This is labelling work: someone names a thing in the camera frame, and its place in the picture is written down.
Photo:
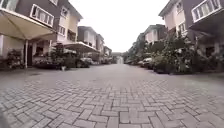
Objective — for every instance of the grey brick paved road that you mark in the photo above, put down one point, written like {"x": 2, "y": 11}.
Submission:
{"x": 113, "y": 96}

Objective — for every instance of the green plants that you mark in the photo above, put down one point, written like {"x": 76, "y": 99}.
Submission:
{"x": 55, "y": 59}

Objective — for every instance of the row of houses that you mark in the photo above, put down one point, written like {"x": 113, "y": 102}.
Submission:
{"x": 186, "y": 20}
{"x": 66, "y": 23}

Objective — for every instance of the large beige canopy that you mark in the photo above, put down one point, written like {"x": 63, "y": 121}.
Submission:
{"x": 23, "y": 26}

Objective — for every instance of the dark car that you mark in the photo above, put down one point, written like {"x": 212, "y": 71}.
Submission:
{"x": 83, "y": 62}

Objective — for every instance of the green bush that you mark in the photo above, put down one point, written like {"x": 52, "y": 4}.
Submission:
{"x": 15, "y": 58}

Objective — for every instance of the small beige canopy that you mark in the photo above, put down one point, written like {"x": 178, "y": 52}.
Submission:
{"x": 80, "y": 46}

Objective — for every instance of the pale car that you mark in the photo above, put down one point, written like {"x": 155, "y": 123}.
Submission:
{"x": 146, "y": 62}

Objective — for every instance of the green bushes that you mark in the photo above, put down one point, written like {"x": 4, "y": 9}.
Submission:
{"x": 173, "y": 55}

